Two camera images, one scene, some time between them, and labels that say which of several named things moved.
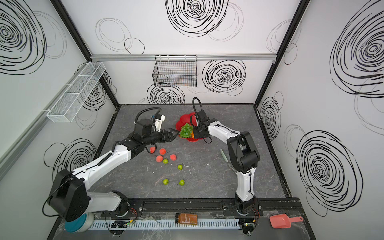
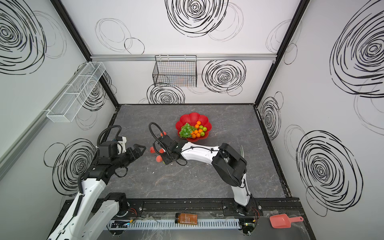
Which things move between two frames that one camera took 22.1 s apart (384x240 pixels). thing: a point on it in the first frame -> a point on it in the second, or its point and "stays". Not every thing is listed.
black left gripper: [165, 135] -> [130, 152]
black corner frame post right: [300, 10] stays
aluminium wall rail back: [183, 57] stays
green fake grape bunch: [186, 130] stays
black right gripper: [196, 130] -> [162, 144]
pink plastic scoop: [283, 221] stays
